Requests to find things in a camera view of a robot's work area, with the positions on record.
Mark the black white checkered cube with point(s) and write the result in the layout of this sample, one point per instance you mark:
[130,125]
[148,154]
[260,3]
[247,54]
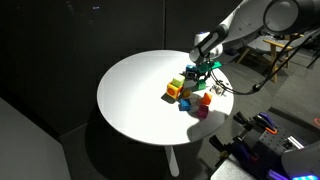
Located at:
[218,89]

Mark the dark green block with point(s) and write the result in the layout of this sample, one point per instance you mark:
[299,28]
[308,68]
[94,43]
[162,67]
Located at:
[200,85]

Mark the grey speckled mounting plate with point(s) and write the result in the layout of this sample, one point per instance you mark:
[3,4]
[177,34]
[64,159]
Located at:
[230,170]

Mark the purple black spring clamp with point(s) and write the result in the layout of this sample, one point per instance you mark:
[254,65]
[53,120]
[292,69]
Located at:
[235,148]
[258,121]

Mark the orange cube with holes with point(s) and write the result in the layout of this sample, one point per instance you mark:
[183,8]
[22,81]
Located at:
[173,91]

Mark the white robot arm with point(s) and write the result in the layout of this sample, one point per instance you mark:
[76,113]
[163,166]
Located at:
[253,16]

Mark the lime green block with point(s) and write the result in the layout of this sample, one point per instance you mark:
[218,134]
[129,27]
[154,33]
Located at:
[179,80]

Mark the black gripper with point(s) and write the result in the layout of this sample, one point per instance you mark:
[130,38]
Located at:
[202,72]

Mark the blue block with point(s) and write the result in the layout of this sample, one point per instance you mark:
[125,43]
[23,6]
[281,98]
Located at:
[184,104]

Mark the yellow ball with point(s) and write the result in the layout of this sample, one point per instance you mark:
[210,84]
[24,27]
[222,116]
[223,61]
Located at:
[185,93]

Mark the orange block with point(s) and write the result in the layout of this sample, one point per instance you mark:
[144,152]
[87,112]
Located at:
[206,98]

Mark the white table leg base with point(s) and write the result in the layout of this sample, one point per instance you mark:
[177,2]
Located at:
[171,160]

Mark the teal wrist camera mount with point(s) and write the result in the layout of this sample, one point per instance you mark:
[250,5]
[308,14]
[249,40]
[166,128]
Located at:
[215,65]

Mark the silver aluminium bracket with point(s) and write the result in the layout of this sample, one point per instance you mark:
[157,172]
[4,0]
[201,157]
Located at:
[295,142]

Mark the magenta block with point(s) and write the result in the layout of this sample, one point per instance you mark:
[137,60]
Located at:
[202,111]

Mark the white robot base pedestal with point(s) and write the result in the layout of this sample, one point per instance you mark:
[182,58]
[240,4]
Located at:
[301,163]

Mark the black perforated breadboard plate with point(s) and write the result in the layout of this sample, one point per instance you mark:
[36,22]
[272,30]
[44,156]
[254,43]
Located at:
[271,146]

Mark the wooden chair grey cushion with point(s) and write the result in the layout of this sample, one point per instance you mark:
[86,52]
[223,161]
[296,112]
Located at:
[273,53]

